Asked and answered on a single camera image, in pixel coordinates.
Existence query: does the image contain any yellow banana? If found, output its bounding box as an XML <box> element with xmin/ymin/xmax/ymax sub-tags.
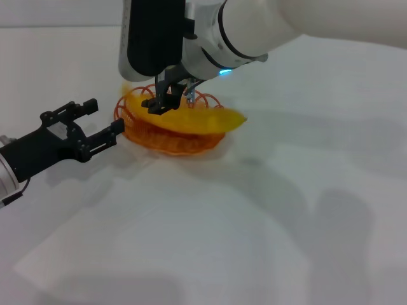
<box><xmin>120</xmin><ymin>83</ymin><xmax>249</xmax><ymax>135</ymax></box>

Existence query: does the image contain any right arm cable plug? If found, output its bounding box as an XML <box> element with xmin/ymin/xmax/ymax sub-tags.
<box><xmin>185</xmin><ymin>78</ymin><xmax>208</xmax><ymax>109</ymax></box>

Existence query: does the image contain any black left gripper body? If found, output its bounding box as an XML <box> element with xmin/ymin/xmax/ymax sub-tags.
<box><xmin>0</xmin><ymin>120</ymin><xmax>93</xmax><ymax>184</ymax></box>

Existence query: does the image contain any orange woven plastic basket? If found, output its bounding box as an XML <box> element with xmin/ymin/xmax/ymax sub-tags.
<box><xmin>114</xmin><ymin>83</ymin><xmax>228</xmax><ymax>157</ymax></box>

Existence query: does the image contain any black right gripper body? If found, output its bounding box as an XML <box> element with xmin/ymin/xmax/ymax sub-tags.
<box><xmin>154</xmin><ymin>64</ymin><xmax>192</xmax><ymax>97</ymax></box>

